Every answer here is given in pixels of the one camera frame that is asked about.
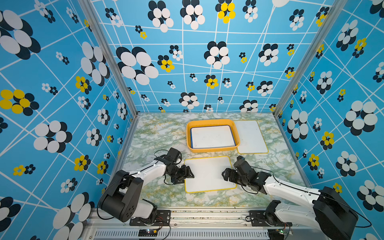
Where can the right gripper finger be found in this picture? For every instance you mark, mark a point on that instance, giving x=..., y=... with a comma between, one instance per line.
x=230, y=173
x=233, y=179

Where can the left controller circuit board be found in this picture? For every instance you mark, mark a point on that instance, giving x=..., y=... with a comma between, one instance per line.
x=148, y=233

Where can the yellow framed whiteboard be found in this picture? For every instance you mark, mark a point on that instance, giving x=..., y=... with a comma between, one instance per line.
x=251, y=138
x=208, y=175

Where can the right aluminium frame post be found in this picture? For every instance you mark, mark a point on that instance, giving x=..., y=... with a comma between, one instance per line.
x=322, y=33

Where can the controller circuit board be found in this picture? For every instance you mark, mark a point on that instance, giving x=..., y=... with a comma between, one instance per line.
x=148, y=233
x=276, y=234

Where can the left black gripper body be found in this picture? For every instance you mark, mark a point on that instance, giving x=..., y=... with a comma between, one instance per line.
x=177, y=172

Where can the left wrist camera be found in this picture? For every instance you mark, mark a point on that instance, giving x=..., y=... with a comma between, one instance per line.
x=174, y=156

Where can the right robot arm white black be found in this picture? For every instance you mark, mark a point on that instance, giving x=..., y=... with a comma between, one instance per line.
x=324, y=210

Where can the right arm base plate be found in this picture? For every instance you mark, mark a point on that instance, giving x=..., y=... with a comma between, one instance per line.
x=258, y=217

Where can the left aluminium frame post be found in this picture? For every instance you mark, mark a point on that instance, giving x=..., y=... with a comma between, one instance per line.
x=90, y=14

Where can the yellow plastic storage box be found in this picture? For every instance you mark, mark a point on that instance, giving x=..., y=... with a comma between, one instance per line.
x=214, y=135

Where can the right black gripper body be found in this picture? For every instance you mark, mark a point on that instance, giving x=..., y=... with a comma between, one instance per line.
x=244, y=182

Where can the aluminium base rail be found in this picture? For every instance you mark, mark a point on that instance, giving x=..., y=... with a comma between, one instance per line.
x=197, y=224

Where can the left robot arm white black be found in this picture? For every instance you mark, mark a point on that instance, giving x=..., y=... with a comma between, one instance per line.
x=121, y=198

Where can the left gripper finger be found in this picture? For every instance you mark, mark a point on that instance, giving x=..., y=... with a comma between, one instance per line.
x=186, y=172
x=180, y=180

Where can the right controller circuit board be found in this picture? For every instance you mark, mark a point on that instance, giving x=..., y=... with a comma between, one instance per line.
x=276, y=234

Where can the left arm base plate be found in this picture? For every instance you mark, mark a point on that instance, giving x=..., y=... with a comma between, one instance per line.
x=162, y=217

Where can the aluminium frame post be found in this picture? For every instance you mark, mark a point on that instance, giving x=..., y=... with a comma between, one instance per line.
x=322, y=33
x=90, y=14

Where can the blue framed whiteboard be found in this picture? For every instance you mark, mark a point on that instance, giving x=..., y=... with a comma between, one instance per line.
x=212, y=136
x=234, y=138

